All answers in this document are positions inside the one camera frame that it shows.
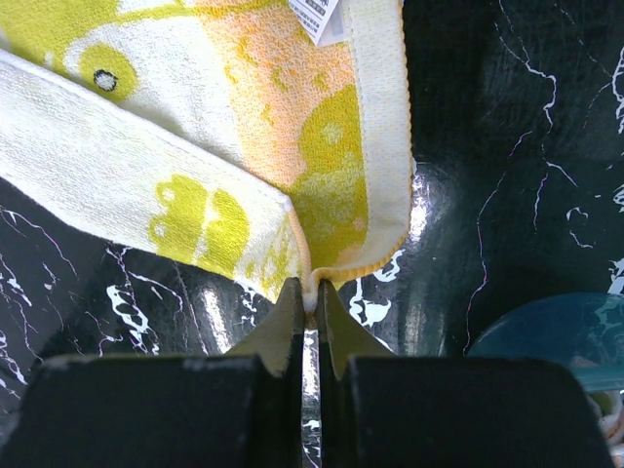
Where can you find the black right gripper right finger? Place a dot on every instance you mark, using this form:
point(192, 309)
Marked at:
point(382, 410)

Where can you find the yellow patterned towel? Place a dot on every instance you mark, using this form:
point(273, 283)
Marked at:
point(259, 140)

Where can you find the blue translucent plastic tray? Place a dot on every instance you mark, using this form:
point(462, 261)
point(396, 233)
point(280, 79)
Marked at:
point(582, 332)

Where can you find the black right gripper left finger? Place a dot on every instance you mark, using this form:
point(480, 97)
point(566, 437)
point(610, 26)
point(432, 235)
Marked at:
point(239, 409)

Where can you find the orange polka dot towel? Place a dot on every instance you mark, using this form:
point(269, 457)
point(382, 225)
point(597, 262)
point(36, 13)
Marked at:
point(608, 408)

